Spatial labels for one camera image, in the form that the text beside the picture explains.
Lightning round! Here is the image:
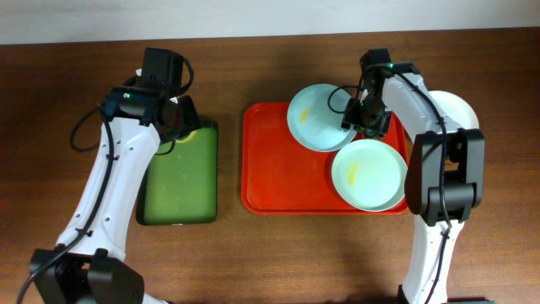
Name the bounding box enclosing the green and yellow sponge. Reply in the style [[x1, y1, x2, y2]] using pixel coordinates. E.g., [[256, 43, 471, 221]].
[[175, 130, 197, 144]]

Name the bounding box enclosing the light blue plate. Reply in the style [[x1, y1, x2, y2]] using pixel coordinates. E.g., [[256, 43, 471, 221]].
[[287, 84, 357, 152]]

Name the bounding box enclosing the white plate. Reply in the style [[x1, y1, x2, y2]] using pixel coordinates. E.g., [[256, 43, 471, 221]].
[[429, 90, 479, 129]]

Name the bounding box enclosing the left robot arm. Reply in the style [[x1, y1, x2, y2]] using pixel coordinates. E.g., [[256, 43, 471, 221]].
[[17, 48, 201, 303]]

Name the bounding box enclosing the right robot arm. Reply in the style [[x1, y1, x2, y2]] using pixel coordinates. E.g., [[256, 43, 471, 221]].
[[340, 48, 485, 303]]

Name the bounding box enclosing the green rectangular tray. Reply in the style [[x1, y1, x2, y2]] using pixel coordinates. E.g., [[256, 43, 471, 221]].
[[136, 119, 219, 225]]

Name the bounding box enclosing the red plastic tray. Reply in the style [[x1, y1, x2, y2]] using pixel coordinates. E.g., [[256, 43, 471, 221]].
[[241, 100, 410, 216]]

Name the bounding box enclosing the light green plate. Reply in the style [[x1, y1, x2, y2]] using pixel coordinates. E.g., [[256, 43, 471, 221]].
[[331, 139, 408, 213]]

